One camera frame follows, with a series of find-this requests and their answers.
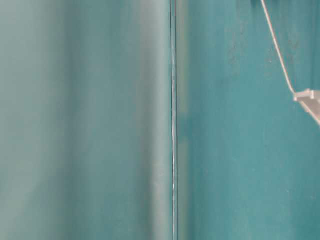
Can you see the black aluminium rail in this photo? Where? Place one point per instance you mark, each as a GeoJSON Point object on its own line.
{"type": "Point", "coordinates": [174, 138]}

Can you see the white clamp block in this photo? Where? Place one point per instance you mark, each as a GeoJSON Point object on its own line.
{"type": "Point", "coordinates": [310, 102]}

